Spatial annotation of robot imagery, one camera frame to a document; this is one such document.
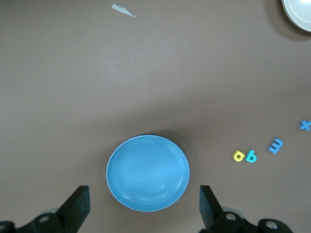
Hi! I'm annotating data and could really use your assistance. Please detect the blue plate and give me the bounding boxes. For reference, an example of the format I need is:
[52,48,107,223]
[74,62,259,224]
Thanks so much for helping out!
[106,134,190,212]

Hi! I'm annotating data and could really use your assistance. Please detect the white paper scrap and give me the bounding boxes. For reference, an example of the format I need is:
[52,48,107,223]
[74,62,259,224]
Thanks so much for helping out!
[111,3,137,18]

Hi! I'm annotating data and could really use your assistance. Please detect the blue foam letter m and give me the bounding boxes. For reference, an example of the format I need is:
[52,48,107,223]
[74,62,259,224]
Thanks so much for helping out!
[268,138,284,154]

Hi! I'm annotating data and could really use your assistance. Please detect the teal foam letter g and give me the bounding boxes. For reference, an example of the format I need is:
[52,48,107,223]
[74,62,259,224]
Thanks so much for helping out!
[245,150,258,163]

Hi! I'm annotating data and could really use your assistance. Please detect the blue foam letter x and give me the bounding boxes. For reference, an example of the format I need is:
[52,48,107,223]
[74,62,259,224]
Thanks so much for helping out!
[298,120,311,132]

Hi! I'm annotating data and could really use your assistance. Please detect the beige plate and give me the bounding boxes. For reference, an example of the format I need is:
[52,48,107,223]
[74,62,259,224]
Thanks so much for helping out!
[281,0,311,33]

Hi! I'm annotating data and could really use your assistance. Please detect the yellow foam letter a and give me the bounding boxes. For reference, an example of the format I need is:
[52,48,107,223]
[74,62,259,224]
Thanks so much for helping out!
[232,149,245,163]

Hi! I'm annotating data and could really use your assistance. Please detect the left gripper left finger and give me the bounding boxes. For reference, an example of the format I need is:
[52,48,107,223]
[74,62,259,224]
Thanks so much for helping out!
[0,185,91,233]

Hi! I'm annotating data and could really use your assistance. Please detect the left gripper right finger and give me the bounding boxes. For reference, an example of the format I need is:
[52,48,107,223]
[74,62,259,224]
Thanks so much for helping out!
[199,185,292,233]

